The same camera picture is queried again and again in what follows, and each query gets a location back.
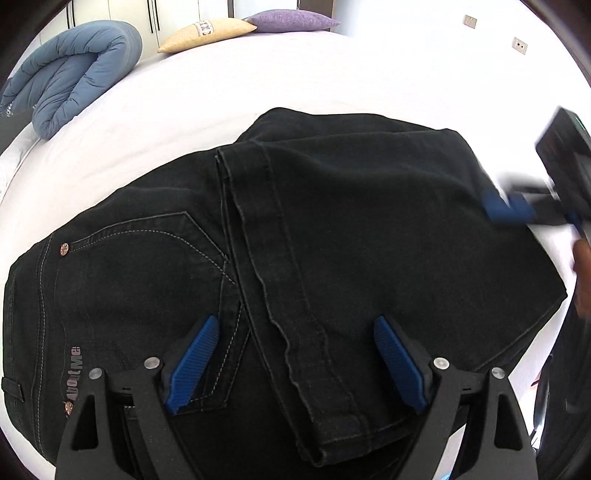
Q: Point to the purple cushion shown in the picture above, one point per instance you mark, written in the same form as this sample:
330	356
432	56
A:
284	20

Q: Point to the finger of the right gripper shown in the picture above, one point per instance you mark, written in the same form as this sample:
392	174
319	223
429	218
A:
524	202

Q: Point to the yellow cushion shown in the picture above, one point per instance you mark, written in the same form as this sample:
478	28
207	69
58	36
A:
205	32

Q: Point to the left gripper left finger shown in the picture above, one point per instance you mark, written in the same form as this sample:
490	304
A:
120	427

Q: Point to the wall socket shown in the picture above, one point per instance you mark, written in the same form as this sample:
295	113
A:
470	21
519	46

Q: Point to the right hand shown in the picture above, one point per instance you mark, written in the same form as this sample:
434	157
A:
582	269

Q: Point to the wall socket upper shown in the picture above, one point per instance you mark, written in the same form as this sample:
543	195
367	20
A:
470	21

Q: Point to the black denim pants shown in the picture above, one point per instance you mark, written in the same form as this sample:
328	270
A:
296	239

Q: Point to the wall socket lower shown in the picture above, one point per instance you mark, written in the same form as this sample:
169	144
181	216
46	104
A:
519	46

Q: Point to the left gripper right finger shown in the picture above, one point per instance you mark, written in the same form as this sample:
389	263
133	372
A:
495	444

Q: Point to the blue rolled duvet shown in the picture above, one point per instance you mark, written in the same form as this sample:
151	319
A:
65	75

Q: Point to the white bed sheet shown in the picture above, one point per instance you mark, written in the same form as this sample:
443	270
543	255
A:
172	105

